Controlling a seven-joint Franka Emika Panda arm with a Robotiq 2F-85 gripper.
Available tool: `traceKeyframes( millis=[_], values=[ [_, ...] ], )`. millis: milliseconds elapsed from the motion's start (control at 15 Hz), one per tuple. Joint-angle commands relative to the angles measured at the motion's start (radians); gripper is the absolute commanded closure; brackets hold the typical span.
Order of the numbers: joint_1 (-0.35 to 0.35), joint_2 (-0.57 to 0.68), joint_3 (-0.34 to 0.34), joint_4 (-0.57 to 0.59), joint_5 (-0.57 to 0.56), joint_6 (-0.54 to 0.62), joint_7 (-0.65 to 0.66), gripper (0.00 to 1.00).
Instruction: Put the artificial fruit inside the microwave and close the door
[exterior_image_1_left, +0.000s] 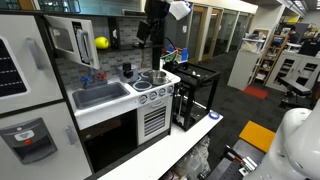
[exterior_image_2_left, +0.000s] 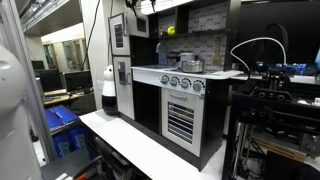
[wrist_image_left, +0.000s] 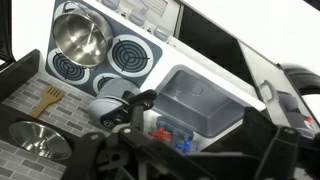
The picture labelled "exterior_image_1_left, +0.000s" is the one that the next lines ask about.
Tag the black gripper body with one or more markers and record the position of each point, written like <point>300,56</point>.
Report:
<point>156,10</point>

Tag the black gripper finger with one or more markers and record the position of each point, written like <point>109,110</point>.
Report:
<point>142,30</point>
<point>154,25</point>

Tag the yellow artificial fruit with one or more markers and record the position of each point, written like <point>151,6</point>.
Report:
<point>101,42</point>

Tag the white toy microwave door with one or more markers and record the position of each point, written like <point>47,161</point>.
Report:
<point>71,41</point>

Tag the white toy oven door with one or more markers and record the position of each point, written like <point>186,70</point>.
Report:
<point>154,120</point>

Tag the white fridge door with window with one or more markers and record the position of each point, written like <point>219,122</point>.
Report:
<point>36,76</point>

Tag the white fridge door with dispenser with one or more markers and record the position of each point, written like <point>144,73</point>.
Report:
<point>66,160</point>

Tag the green round gadget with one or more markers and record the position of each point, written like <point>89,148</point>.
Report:
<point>170,57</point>

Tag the blue plastic block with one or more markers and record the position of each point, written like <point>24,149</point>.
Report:
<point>184,54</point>

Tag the gray pot with black knob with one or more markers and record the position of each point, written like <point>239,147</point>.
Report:
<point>128,76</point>

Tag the silver steel pot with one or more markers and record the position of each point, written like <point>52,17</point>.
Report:
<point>157,77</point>

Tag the round black stove burner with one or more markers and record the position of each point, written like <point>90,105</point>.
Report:
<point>142,86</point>

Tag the round silver stove knob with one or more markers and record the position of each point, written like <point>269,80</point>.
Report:
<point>170,89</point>
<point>142,99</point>
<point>162,92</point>
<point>152,95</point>

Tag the gray toy faucet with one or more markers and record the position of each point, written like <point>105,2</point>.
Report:
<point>95,84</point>

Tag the gray toy sink basin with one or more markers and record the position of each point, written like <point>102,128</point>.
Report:
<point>100,95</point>

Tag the white toy kitchen unit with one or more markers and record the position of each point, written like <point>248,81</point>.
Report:
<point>110,110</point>

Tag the plain white cabinet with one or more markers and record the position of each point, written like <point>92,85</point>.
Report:
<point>243,68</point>

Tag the blue tape roll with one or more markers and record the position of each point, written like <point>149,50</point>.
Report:
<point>214,115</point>

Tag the wooden open shelf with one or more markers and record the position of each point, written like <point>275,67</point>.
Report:
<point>266,60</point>

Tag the red floor mat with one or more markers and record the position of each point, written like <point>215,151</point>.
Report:
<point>256,91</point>

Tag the person in dark clothes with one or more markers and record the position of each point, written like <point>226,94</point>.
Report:
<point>293,35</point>

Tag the gray plastic bag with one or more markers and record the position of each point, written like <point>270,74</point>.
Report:
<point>195,160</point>

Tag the yellow floor pad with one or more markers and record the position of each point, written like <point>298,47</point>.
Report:
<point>257,135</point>

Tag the black padded bench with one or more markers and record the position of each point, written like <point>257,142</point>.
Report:
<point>293,86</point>

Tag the gray toy water dispenser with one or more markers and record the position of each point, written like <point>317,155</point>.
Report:
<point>26,140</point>

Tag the white toy wall phone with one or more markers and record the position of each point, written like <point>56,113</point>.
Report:
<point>114,33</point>

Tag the black metal frame box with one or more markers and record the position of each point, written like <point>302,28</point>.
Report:
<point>186,75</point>

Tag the black base plate with clamp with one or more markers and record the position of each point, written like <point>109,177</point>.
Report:
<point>233,163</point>

